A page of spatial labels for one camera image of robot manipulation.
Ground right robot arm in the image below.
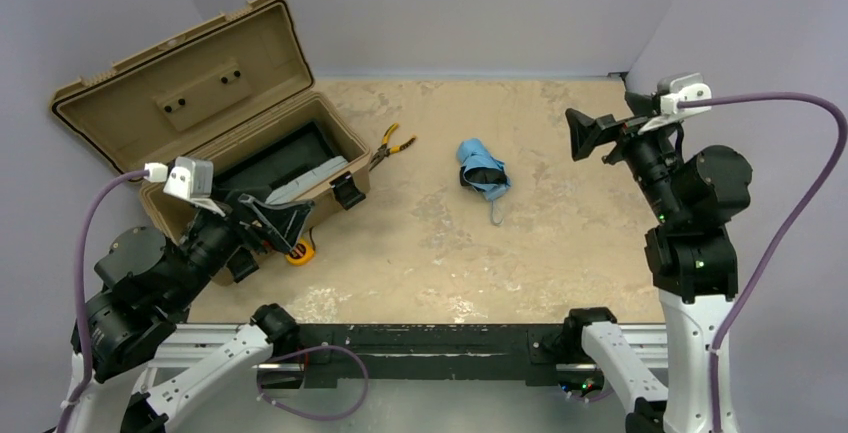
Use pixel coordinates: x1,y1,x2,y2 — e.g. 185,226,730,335
565,109,752,432

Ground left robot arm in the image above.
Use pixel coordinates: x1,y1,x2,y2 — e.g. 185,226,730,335
57,193,315,432

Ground grey box in toolbox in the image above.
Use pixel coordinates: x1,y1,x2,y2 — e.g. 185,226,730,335
264,156,348,205

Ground yellow tape measure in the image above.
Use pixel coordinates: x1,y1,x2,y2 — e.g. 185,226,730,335
285,241,315,266

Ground black toolbox front latch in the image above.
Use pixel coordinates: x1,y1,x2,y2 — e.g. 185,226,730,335
226,248,259,283

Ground black toolbox latch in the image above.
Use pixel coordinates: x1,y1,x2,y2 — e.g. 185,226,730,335
226,248,259,283
330,172,366,210

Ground black toolbox tray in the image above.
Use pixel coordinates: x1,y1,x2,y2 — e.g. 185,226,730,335
212,120,348,203

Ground tan plastic toolbox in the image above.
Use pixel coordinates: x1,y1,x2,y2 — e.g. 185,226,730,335
50,0,374,286

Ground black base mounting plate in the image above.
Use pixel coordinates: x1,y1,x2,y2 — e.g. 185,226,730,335
268,324,607,396

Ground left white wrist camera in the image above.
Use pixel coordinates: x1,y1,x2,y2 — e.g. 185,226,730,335
143,156,226,217

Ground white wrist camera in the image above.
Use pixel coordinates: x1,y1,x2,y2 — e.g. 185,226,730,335
143,156,226,217
638,73,713,135

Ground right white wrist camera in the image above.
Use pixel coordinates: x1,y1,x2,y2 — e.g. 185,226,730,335
638,73,713,135

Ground yellow handled pliers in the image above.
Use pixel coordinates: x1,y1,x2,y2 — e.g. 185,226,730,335
368,122,419,170

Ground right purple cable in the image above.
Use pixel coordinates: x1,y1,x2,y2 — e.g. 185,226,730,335
563,92,848,433

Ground aluminium rail frame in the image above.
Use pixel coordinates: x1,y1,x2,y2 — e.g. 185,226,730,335
135,307,668,432

